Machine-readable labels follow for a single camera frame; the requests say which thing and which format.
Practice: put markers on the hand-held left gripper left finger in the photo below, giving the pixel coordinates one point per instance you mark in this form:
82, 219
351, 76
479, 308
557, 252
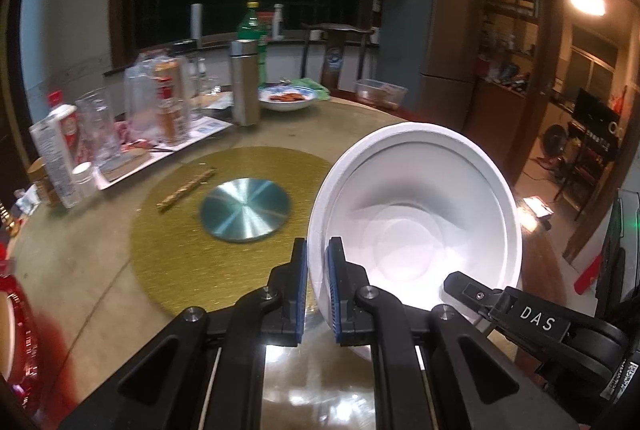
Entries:
299, 290

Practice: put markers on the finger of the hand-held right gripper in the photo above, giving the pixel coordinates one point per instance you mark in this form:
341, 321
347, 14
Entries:
470, 292

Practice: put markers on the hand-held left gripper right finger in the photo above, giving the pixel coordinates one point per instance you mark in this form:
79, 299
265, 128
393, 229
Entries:
334, 295

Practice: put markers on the small white bowl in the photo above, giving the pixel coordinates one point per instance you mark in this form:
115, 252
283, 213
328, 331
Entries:
410, 240

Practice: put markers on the large white bowl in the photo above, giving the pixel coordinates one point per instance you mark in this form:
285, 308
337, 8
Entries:
320, 210

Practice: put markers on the red glass plate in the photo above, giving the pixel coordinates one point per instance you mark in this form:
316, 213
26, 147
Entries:
25, 335

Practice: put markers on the round metal disc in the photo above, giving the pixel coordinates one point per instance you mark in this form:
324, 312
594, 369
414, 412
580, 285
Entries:
245, 210

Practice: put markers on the gold round table mat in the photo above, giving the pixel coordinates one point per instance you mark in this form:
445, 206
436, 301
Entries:
170, 255

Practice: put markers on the gold patterned stick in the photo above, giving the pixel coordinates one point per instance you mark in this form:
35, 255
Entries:
186, 189

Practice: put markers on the floor fan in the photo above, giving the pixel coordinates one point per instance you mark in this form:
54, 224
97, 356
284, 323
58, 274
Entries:
555, 140

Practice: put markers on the white tray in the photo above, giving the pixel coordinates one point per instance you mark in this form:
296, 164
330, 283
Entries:
210, 127

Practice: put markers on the blue patterned dish with food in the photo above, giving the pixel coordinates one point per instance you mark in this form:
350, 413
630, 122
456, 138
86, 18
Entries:
287, 102

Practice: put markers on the green cloth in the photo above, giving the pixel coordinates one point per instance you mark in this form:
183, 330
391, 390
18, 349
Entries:
317, 89

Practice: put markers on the clear plastic food container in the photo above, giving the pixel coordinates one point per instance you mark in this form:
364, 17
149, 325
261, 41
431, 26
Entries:
380, 92

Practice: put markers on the steel thermos flask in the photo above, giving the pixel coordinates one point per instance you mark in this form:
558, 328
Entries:
245, 84

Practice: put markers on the brown glass jar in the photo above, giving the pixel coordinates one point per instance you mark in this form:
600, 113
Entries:
171, 114

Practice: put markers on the black screen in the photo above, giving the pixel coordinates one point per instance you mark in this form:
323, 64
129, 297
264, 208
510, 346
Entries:
597, 112

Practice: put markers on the dark wooden chair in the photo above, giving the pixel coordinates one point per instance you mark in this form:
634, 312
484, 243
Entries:
334, 59

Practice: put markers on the clear plastic water bottle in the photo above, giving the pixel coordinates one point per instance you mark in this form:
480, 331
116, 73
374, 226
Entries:
200, 74

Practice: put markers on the small white jar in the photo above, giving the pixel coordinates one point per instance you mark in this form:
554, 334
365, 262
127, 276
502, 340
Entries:
85, 180

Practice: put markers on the clear plastic bag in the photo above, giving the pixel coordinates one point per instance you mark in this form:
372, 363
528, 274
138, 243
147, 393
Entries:
140, 99

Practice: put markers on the grey refrigerator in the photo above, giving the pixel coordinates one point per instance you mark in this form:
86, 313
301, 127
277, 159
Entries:
435, 44

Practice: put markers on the orange drink can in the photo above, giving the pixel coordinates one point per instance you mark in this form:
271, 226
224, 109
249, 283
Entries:
167, 72

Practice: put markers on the clear glass mug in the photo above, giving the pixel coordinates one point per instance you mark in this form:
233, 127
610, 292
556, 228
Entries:
100, 124

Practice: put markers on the red packet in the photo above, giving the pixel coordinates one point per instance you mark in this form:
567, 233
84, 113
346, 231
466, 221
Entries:
265, 24

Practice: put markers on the white squeeze bottle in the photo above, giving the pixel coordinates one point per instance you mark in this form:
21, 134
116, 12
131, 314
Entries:
278, 20

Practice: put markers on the green soda bottle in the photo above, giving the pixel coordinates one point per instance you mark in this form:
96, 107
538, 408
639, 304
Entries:
250, 22

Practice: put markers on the cluttered wooden shelf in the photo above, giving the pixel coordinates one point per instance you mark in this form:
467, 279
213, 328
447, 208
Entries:
510, 19

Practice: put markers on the white carton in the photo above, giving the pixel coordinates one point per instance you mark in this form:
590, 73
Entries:
52, 159

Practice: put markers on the brown jar with gold lid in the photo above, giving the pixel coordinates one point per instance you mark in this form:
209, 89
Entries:
39, 182

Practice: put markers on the white and red liquor bottle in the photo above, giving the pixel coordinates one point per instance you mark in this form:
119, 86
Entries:
67, 119

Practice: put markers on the white paper roll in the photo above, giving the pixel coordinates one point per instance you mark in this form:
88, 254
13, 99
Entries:
197, 20

